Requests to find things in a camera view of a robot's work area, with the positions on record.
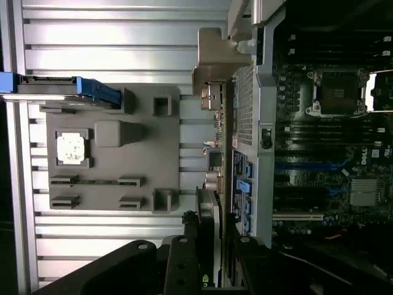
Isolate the silver chipset heatsink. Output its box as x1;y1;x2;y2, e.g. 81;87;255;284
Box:
349;178;380;207

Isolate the metal socket cover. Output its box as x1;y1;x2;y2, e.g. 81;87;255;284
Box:
367;70;393;113

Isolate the hard disk with blue carrier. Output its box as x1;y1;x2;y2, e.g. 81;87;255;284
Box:
0;72;122;111

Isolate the CPU socket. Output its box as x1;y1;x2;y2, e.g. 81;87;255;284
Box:
306;67;369;116

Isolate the green motherboard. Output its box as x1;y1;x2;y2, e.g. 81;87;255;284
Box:
273;18;393;246

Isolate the grey plastic parts rack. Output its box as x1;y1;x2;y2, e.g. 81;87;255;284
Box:
45;85;182;214

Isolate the white expansion slot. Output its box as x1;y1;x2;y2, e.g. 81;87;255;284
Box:
272;213;325;221

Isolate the blue expansion slot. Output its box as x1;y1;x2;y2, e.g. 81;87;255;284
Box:
274;162;349;173

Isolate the silver CPU chip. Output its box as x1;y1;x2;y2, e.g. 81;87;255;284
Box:
56;135;87;163

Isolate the open black PC case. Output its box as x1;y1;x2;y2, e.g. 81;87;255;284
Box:
227;0;393;256

